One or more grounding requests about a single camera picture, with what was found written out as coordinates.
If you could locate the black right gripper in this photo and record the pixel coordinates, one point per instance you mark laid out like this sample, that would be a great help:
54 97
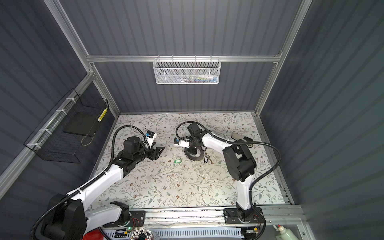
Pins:
192 151

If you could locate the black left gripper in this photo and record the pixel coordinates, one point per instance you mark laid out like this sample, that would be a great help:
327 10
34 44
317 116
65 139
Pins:
154 153

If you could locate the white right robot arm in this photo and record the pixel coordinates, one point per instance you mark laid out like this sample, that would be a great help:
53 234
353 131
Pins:
239 161

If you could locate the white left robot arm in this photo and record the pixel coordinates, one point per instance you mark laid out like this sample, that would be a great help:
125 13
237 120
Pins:
68 217

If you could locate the yellow marker pen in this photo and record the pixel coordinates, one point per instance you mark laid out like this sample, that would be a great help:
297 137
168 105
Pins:
102 115

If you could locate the black pad in basket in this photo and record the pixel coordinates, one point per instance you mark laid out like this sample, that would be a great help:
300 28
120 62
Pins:
82 124

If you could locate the red round object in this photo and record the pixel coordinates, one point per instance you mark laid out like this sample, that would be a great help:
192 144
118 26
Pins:
94 235

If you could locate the white spray bottle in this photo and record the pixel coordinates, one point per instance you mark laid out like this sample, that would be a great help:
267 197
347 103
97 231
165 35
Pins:
284 233

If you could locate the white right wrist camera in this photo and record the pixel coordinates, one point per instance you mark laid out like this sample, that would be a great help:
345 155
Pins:
182 142

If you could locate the white wire mesh basket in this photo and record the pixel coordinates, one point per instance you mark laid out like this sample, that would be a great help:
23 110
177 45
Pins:
187 73

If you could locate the white perforated cable tray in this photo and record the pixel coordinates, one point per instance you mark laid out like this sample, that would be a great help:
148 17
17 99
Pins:
214 233

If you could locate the black wire basket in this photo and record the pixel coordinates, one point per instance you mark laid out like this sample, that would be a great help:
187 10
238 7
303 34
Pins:
67 135

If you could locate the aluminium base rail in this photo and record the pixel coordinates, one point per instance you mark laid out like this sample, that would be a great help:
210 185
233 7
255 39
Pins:
205 217

